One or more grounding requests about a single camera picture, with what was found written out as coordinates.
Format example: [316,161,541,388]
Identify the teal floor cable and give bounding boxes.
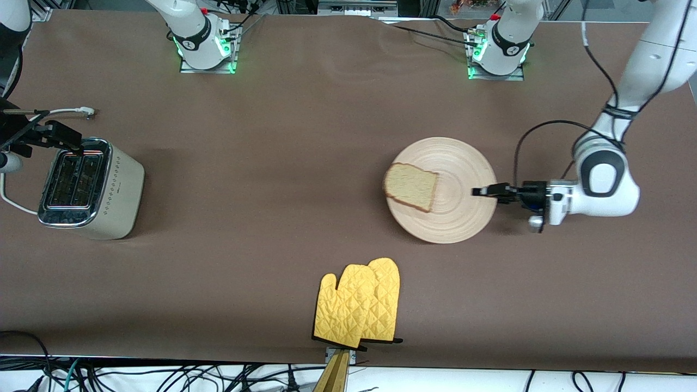
[62,358,82,392]

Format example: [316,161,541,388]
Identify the round light wooden plate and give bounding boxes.
[386,137,498,244]

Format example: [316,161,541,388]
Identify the cream chrome two-slot toaster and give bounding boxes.
[37,137,145,241]

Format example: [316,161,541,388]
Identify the wooden stick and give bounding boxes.
[313,350,350,392]

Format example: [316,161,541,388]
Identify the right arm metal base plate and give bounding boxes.
[179,24,240,75]

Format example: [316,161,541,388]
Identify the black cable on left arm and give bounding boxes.
[513,16,688,188]

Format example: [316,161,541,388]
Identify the orange background object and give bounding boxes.
[449,0,504,15]

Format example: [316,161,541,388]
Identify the small metal bracket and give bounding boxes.
[325,347,357,365]

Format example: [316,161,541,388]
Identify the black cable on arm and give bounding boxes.
[513,16,688,188]
[0,45,24,100]

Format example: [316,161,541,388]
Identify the slice of brown-crust bread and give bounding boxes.
[383,162,439,213]

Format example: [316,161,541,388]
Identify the aluminium corner profile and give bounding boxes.
[30,0,56,22]

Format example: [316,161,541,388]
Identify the yellow quilted oven mitt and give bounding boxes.
[362,257,404,345]
[313,264,380,350]

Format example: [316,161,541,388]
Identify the black cable across table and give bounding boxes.
[376,16,482,48]

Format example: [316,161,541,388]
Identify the aluminium frame rail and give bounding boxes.
[317,0,399,17]

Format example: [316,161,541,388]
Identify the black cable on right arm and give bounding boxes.
[0,45,24,100]

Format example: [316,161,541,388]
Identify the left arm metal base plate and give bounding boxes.
[467,30,526,82]

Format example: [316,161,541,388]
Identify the black looped floor cable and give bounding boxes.
[0,330,53,392]

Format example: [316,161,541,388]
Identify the black cables by right base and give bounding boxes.
[217,0,268,34]

